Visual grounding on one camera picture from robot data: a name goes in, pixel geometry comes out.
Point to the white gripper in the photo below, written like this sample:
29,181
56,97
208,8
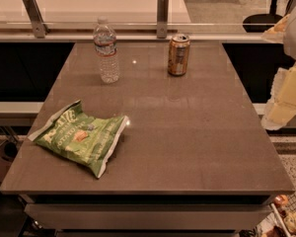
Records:
281,108

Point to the orange soda can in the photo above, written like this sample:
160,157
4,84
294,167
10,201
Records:
178,54

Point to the black office chair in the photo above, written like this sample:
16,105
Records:
259,23

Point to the clear plastic water bottle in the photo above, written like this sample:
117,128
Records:
104,38

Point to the green potato chip bag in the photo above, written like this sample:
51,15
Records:
85,140

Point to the grey table drawer front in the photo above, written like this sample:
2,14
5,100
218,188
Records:
147,217

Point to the middle metal glass bracket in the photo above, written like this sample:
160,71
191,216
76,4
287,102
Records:
162,18

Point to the metal glass bracket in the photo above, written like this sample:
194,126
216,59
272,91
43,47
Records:
162,18
39,28

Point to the wire basket with snacks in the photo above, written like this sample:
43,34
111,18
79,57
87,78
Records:
281,222

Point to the left metal glass bracket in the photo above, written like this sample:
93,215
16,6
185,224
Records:
39,28

